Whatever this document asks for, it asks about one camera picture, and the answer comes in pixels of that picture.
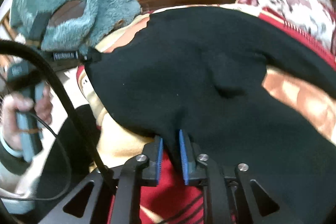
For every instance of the person's left forearm sleeve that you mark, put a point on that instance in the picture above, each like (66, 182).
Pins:
(19, 179)

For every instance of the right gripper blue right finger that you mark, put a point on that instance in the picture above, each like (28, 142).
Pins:
(194, 173)

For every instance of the person's left hand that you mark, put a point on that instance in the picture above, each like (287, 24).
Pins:
(17, 102)

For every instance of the floral quilted pillow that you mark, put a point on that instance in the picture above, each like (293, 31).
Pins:
(310, 16)

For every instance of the orange red patterned blanket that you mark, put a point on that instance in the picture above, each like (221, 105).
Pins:
(126, 139)

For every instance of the black pants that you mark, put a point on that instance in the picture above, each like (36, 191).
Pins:
(223, 108)

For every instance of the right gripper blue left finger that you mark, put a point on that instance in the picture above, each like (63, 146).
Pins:
(154, 152)

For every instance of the teal fluffy coat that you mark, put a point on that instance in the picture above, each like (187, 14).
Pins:
(71, 23)

